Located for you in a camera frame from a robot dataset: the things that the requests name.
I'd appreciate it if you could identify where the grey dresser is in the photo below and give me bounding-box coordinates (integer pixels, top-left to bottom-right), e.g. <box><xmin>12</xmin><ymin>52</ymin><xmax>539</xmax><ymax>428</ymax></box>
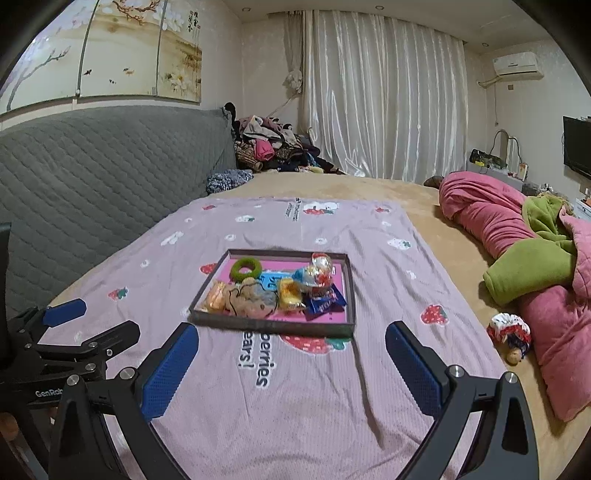
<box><xmin>466</xmin><ymin>161</ymin><xmax>532</xmax><ymax>195</ymax></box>

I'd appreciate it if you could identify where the dark shallow box tray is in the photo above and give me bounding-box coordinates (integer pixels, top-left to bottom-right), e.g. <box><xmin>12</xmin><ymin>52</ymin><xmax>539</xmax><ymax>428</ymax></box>
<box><xmin>188</xmin><ymin>249</ymin><xmax>356</xmax><ymax>339</ymax></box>

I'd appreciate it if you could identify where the blue cookie packet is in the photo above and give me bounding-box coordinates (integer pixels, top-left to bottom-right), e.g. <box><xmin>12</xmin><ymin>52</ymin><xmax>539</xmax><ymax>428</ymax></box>
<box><xmin>302</xmin><ymin>284</ymin><xmax>347</xmax><ymax>320</ymax></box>

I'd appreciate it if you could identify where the arched vanity mirror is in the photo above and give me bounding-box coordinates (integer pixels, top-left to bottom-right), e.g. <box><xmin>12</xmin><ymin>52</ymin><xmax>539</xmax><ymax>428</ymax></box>
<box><xmin>490</xmin><ymin>129</ymin><xmax>523</xmax><ymax>181</ymax></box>

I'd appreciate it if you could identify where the dark handbag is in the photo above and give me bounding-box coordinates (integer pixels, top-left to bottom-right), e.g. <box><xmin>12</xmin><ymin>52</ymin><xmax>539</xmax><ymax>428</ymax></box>
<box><xmin>470</xmin><ymin>148</ymin><xmax>509</xmax><ymax>169</ymax></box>

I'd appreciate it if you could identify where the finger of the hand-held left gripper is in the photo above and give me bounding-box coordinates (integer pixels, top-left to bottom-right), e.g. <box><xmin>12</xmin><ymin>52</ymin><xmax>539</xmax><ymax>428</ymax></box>
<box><xmin>7</xmin><ymin>298</ymin><xmax>88</xmax><ymax>344</ymax></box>
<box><xmin>32</xmin><ymin>320</ymin><xmax>141</xmax><ymax>370</ymax></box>

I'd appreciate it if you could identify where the pink and blue book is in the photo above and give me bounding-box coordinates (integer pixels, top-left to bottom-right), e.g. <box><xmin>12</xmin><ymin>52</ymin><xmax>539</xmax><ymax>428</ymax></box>
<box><xmin>203</xmin><ymin>256</ymin><xmax>347</xmax><ymax>324</ymax></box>

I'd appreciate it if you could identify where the white air conditioner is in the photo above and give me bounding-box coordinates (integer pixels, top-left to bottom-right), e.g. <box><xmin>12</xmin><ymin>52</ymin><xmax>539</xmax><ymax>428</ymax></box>
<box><xmin>492</xmin><ymin>52</ymin><xmax>544</xmax><ymax>80</ymax></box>

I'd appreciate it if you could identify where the pile of clothes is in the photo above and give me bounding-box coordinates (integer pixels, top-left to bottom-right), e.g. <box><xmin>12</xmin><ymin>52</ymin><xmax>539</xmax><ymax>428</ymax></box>
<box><xmin>231</xmin><ymin>102</ymin><xmax>347</xmax><ymax>175</ymax></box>

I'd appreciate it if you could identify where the pink quilt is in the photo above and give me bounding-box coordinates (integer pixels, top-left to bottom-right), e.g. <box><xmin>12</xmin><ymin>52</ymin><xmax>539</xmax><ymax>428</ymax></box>
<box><xmin>438</xmin><ymin>171</ymin><xmax>591</xmax><ymax>423</ymax></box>

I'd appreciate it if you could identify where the grey quilted headboard cover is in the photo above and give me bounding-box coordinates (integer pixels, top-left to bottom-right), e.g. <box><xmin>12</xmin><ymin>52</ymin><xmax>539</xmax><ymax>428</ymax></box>
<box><xmin>0</xmin><ymin>104</ymin><xmax>238</xmax><ymax>319</ymax></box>

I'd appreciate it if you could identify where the green blanket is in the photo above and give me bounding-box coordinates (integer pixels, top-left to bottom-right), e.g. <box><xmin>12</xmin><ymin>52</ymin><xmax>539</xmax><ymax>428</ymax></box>
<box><xmin>482</xmin><ymin>194</ymin><xmax>578</xmax><ymax>305</ymax></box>

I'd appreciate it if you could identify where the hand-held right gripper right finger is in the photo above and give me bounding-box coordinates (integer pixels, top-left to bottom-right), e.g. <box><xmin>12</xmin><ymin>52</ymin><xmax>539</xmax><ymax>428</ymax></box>
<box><xmin>385</xmin><ymin>320</ymin><xmax>541</xmax><ymax>480</ymax></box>

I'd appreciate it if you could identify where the floral wall mural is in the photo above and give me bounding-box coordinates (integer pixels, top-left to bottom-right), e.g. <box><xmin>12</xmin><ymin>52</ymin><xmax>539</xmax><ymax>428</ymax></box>
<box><xmin>0</xmin><ymin>0</ymin><xmax>204</xmax><ymax>114</ymax></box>

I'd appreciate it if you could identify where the blue patterned cloth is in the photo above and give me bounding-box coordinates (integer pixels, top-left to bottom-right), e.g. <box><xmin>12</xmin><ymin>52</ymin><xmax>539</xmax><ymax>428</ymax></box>
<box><xmin>205</xmin><ymin>168</ymin><xmax>254</xmax><ymax>195</ymax></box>

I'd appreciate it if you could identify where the orange wafer packet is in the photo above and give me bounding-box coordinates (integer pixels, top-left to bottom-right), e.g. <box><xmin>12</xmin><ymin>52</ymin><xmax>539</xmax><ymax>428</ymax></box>
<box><xmin>201</xmin><ymin>281</ymin><xmax>232</xmax><ymax>315</ymax></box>

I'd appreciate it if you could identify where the purple printed blanket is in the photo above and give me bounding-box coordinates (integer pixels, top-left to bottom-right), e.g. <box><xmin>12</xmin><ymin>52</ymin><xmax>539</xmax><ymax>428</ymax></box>
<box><xmin>46</xmin><ymin>196</ymin><xmax>509</xmax><ymax>480</ymax></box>

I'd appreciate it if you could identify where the yellow snack packet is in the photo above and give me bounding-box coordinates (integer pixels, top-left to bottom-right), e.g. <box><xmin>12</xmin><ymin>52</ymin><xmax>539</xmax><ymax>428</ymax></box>
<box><xmin>276</xmin><ymin>277</ymin><xmax>306</xmax><ymax>311</ymax></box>

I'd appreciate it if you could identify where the red white snack packet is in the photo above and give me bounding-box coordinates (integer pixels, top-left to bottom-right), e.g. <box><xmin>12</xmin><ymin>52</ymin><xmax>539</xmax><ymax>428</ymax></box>
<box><xmin>292</xmin><ymin>267</ymin><xmax>334</xmax><ymax>298</ymax></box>

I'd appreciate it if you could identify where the beige sheer scrunchie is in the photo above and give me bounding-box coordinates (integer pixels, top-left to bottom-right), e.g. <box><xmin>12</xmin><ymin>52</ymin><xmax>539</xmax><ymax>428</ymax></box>
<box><xmin>226</xmin><ymin>279</ymin><xmax>280</xmax><ymax>319</ymax></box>

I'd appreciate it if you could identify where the small cloth doll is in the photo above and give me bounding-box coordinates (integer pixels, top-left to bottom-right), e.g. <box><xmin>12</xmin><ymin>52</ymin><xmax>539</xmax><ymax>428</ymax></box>
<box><xmin>487</xmin><ymin>312</ymin><xmax>533</xmax><ymax>365</ymax></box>

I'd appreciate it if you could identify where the white curtain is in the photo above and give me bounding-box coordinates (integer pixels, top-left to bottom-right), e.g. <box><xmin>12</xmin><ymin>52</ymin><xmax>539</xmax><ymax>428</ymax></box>
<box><xmin>284</xmin><ymin>9</ymin><xmax>467</xmax><ymax>183</ymax></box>

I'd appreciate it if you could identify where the black television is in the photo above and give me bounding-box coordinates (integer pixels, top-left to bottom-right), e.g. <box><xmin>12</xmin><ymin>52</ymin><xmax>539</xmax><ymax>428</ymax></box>
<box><xmin>562</xmin><ymin>115</ymin><xmax>591</xmax><ymax>181</ymax></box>

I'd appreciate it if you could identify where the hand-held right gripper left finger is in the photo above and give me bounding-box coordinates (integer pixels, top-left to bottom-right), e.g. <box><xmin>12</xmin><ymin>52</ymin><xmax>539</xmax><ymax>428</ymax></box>
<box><xmin>48</xmin><ymin>322</ymin><xmax>201</xmax><ymax>480</ymax></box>

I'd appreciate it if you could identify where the green fuzzy scrunchie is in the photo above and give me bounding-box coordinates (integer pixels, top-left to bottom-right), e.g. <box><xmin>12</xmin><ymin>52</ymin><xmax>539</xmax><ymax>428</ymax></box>
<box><xmin>231</xmin><ymin>257</ymin><xmax>260</xmax><ymax>281</ymax></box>

